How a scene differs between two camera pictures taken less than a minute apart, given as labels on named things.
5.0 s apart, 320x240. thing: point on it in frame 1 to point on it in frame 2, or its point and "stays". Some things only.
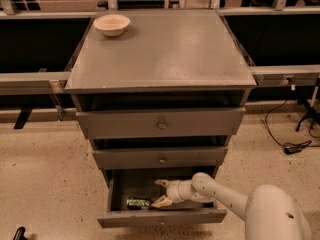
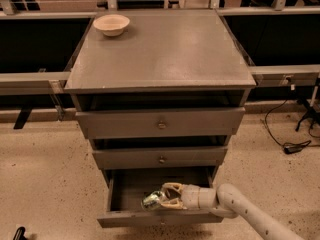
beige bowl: (112, 25) stays
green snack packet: (138, 202) to (151, 200)
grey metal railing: (271, 76) stays
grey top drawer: (123, 124) stays
